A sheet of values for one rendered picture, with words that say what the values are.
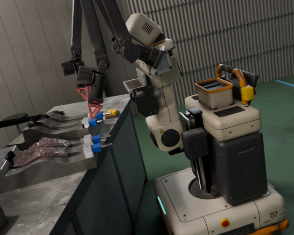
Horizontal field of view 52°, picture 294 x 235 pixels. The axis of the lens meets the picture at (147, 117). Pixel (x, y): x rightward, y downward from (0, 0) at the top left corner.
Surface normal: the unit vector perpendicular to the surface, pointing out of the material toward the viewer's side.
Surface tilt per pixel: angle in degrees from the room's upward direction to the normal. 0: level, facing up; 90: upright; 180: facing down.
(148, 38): 90
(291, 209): 0
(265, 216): 90
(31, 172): 90
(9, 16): 90
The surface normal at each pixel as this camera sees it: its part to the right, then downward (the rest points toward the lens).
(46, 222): -0.21, -0.92
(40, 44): 0.19, 0.29
